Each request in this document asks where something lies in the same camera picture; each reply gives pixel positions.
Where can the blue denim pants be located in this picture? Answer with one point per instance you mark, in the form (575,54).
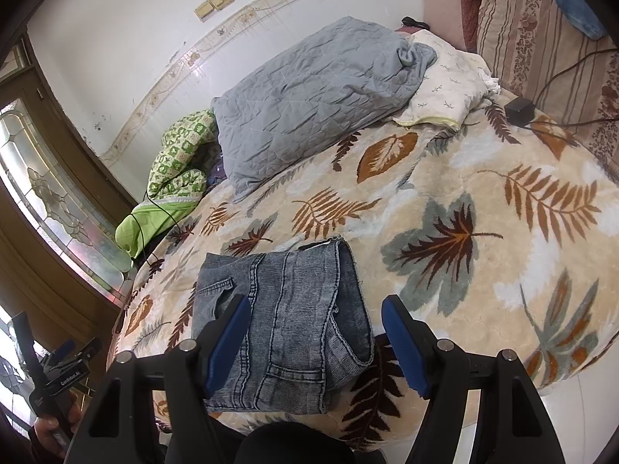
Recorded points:
(290,319)

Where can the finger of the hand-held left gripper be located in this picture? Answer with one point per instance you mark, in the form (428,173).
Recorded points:
(89,349)
(63,350)

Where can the white sprig print pillow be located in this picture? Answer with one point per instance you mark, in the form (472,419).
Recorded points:
(449,82)

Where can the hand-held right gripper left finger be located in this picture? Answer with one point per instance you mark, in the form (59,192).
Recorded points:
(226,345)

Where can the small black object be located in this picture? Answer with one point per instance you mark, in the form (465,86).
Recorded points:
(413,22)

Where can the wooden door with patterned glass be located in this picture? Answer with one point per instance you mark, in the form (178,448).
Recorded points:
(53,193)

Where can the person's left hand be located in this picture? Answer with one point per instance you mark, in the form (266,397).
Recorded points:
(46,437)

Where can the blue denim cloth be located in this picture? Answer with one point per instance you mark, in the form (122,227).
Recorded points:
(578,5)

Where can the striped floral sofa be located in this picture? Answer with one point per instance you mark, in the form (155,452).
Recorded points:
(541,43)

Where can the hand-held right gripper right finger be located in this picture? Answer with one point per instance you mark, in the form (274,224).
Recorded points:
(405,350)

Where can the purple cloth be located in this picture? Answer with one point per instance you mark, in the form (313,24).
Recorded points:
(216,171)

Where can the leaf print blanket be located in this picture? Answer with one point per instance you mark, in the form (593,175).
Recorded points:
(483,179)

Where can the black power adapter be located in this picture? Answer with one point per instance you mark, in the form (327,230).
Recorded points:
(518,111)

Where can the green checked quilt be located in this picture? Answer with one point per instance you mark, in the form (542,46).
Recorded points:
(181,154)

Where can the grey quilted pillow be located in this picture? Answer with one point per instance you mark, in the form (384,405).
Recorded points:
(314,96)

